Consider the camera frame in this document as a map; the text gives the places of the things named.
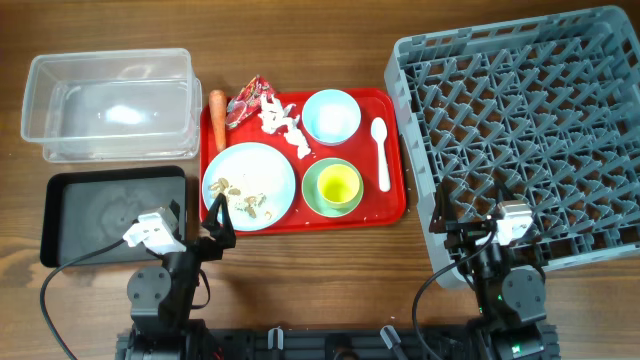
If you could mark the light blue plate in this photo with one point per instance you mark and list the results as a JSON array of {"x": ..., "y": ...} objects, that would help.
[{"x": 260, "y": 168}]

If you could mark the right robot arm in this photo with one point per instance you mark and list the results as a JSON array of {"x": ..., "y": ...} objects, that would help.
[{"x": 511, "y": 297}]

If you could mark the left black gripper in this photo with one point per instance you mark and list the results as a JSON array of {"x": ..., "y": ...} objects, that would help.
[{"x": 212, "y": 250}]

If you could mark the red serving tray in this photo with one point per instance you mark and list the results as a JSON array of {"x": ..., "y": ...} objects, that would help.
[{"x": 376, "y": 208}]

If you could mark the orange carrot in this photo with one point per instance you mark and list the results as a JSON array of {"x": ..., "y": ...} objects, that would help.
[{"x": 218, "y": 113}]

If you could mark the food scraps and rice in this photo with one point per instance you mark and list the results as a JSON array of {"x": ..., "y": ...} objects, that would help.
[{"x": 241, "y": 199}]

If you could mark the clear plastic bin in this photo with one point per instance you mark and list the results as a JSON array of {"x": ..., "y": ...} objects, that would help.
[{"x": 113, "y": 106}]

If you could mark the black plastic tray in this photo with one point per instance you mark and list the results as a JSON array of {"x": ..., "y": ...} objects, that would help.
[{"x": 87, "y": 211}]

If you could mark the red snack wrapper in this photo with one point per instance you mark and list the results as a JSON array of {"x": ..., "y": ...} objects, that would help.
[{"x": 248, "y": 101}]

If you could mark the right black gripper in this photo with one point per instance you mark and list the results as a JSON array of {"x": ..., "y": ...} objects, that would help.
[{"x": 470, "y": 233}]

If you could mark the white tissue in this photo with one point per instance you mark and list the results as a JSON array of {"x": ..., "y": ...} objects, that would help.
[{"x": 274, "y": 116}]

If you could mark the yellow plastic cup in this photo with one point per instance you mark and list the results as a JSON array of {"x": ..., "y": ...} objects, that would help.
[{"x": 338, "y": 185}]

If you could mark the grey dishwasher rack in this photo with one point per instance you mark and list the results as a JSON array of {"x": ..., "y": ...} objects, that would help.
[{"x": 547, "y": 106}]

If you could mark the light blue bowl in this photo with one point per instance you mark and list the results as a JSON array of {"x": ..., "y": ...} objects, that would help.
[{"x": 331, "y": 116}]

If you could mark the white plastic spoon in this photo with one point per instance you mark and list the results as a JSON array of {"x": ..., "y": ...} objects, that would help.
[{"x": 379, "y": 133}]

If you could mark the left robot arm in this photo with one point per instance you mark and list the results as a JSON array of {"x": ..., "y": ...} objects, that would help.
[{"x": 162, "y": 296}]

